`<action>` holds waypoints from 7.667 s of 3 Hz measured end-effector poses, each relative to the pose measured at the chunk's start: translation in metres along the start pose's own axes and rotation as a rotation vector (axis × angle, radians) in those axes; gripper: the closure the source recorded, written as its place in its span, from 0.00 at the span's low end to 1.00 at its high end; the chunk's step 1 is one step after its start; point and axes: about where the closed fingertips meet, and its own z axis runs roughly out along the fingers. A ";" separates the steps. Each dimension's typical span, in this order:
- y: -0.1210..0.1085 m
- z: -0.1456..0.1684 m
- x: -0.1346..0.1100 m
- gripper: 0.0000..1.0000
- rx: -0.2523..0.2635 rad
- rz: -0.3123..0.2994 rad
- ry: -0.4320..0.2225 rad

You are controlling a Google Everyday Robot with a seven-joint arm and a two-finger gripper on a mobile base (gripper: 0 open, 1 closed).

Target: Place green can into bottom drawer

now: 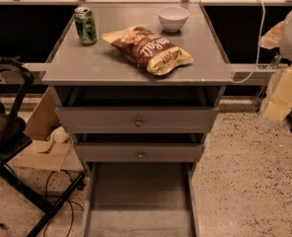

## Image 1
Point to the green soda can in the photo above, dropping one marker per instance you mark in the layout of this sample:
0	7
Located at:
85	25

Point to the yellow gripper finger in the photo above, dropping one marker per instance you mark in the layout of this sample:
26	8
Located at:
272	38
277	104

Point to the top grey drawer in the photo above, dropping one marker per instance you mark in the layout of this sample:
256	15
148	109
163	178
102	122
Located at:
137	109

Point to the brown yellow chip bag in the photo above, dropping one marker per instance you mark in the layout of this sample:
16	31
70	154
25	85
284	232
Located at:
148	50

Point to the cardboard box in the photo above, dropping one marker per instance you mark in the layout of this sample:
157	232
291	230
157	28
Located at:
42	154

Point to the white round object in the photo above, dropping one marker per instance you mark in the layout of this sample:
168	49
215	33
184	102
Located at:
59	135

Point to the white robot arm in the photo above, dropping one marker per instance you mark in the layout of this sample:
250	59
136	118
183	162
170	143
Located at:
285	44

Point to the black chair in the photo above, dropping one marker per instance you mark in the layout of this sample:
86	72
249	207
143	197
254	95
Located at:
13	141

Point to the middle grey drawer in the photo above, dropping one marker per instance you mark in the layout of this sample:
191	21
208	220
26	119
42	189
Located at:
140	147

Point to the grey drawer cabinet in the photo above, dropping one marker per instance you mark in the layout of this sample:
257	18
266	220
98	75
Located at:
101	64

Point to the open bottom grey drawer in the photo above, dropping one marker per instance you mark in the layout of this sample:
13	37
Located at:
140	200

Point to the white ceramic bowl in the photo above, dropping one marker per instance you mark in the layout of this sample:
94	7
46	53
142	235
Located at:
172	18

